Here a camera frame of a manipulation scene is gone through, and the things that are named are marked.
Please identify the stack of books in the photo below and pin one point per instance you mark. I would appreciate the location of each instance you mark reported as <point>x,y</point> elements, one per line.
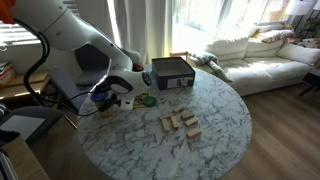
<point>6,73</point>

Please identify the National Geographic book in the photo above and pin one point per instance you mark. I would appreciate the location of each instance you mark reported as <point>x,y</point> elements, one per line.
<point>140,100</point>

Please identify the brown cardboard box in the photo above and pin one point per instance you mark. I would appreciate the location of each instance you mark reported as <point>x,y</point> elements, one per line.
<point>23,160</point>

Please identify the wooden shelf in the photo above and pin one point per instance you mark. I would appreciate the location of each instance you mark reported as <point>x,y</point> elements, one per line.
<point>20,85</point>

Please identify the white lampshade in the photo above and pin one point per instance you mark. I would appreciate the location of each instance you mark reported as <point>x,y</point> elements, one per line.
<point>300,6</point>

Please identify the dark potted plant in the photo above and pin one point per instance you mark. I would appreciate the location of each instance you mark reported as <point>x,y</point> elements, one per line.
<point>312,26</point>

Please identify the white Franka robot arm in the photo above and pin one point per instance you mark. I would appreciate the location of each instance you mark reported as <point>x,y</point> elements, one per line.
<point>66,26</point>

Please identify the bowl with blue lid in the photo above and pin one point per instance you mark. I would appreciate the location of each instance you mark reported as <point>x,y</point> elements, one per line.
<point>100,100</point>

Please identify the grey throw blanket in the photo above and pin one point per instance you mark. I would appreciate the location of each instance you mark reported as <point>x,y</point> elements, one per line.
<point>210,63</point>

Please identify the wooden chair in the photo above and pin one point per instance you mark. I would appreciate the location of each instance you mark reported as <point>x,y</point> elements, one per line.
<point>179,56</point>

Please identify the black coffee table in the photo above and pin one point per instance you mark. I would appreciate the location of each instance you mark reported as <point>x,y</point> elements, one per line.
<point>310,81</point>

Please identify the small wooden block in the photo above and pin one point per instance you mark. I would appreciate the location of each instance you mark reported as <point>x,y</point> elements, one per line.
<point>174,122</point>
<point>178,108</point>
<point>166,116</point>
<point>165,125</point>
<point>191,121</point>
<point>187,115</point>
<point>193,132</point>

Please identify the white sofa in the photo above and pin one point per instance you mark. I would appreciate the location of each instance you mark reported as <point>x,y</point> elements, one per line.
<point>266,63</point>

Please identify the green round lid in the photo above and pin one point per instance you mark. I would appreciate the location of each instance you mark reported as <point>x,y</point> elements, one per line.
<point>150,101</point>

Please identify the cream curtain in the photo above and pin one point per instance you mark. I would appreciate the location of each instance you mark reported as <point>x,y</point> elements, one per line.
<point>143,26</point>

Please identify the patterned cushion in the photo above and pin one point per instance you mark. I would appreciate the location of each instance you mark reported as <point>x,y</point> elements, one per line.
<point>275,35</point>

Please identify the dark grey seat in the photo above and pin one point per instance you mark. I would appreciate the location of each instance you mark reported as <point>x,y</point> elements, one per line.
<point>23,125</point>

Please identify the white window blinds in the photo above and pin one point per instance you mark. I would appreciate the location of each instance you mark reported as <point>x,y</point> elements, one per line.
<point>20,33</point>

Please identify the grey upholstered chair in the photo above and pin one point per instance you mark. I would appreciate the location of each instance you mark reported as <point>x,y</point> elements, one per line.
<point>68,85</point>

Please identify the dark cardboard box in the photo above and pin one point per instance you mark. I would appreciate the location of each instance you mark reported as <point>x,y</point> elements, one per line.
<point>173,71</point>

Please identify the red round object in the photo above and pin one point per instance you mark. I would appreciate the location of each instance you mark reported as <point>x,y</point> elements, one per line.
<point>6,10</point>

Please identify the red-cap sauce bottle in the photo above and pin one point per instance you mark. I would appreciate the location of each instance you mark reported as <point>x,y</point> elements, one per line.
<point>137,67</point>

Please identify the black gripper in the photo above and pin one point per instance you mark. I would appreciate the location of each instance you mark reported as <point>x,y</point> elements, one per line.
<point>115,86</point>

